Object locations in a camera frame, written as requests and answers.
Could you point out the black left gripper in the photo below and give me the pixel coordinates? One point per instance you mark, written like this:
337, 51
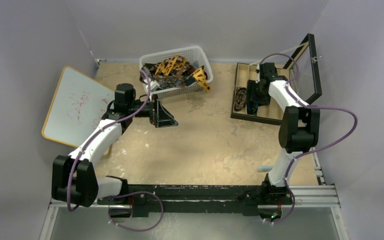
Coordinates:
160, 117

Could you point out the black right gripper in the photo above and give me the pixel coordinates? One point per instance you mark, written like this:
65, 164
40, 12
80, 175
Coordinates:
253, 94

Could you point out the navy blue shell pattern tie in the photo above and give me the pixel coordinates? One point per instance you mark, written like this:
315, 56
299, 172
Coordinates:
252, 108

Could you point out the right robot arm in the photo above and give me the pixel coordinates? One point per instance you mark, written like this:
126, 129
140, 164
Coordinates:
299, 127

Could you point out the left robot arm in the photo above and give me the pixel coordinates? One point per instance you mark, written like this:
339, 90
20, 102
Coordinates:
74, 180

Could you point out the rolled cat pattern tie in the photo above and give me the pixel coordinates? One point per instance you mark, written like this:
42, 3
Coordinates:
240, 99

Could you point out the dark brown patterned tie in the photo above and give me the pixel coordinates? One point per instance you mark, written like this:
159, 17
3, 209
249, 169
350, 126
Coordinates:
179, 77

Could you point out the black tie display box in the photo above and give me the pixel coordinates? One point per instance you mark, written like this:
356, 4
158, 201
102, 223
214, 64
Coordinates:
302, 68

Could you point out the white plastic basket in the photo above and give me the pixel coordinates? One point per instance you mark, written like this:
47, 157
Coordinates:
194, 54

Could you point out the light blue marker pen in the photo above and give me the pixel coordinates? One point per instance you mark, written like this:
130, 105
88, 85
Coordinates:
264, 168

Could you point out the yellow framed whiteboard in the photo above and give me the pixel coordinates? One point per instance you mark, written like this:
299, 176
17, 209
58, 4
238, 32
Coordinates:
76, 108

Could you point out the aluminium frame rail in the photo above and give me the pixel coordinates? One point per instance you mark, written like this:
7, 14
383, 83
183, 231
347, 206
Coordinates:
304, 196

